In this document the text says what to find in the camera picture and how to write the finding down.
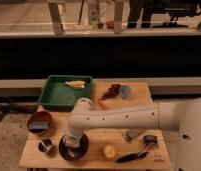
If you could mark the translucent grey gripper body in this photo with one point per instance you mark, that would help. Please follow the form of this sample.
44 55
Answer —
72 141

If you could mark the purple bowl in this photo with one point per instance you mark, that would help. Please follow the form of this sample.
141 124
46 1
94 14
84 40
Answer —
73 154

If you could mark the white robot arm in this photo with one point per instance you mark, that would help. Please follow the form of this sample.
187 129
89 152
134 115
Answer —
181 116

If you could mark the blue sponge in bowl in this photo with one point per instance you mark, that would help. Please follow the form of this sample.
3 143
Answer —
38 125

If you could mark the red-brown bowl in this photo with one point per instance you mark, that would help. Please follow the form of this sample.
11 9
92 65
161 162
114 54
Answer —
40 116

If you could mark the small metal cup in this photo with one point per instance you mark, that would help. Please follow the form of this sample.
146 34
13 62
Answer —
45 146

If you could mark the wooden table board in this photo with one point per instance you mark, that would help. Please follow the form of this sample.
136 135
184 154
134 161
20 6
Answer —
157 160

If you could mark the orange carrot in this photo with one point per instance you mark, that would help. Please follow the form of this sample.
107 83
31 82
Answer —
102 105

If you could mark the green plastic tray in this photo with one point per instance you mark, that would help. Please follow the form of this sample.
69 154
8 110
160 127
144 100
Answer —
56 95

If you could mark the dark grape bunch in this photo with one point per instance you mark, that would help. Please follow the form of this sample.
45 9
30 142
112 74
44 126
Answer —
112 92

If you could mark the blue cup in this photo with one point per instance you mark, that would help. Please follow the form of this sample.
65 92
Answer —
125 92

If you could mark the small dark round tin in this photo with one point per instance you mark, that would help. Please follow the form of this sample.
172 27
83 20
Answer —
150 140

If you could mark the black handled tool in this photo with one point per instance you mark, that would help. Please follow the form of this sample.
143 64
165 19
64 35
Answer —
133 156

